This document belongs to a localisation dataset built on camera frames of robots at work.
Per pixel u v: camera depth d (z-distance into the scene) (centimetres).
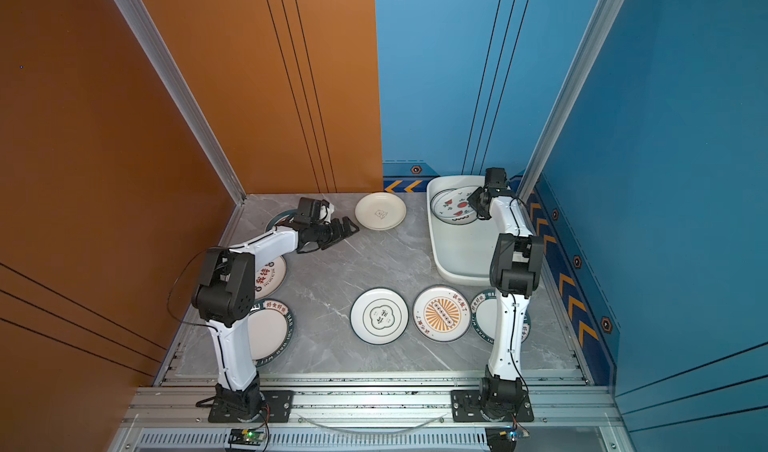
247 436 71
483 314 89
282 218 113
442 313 89
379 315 89
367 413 73
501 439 69
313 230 80
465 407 72
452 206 112
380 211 116
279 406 74
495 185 85
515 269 62
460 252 103
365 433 71
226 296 54
